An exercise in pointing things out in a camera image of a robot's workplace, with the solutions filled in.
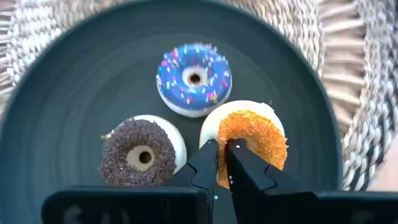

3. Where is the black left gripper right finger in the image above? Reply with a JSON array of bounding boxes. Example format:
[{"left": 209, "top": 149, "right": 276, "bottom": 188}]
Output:
[{"left": 225, "top": 139, "right": 398, "bottom": 224}]

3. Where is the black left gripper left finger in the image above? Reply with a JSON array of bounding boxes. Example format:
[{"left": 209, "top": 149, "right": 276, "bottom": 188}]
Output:
[{"left": 42, "top": 139, "right": 219, "bottom": 224}]

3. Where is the orange sprinkle donut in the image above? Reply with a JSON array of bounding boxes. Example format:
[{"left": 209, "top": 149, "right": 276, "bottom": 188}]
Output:
[{"left": 198, "top": 100, "right": 289, "bottom": 190}]

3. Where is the chocolate sprinkle donut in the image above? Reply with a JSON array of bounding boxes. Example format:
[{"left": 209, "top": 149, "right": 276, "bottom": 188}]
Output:
[{"left": 99, "top": 114, "right": 188, "bottom": 188}]

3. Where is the dark teal plate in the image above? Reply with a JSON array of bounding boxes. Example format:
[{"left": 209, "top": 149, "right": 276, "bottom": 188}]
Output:
[{"left": 0, "top": 0, "right": 343, "bottom": 224}]

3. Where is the blue sprinkled donut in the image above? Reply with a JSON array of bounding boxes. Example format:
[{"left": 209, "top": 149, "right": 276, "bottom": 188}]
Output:
[{"left": 155, "top": 42, "right": 233, "bottom": 118}]

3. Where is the round woven straw placemat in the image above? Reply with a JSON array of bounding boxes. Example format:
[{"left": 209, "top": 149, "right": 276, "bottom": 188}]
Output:
[{"left": 0, "top": 0, "right": 398, "bottom": 192}]

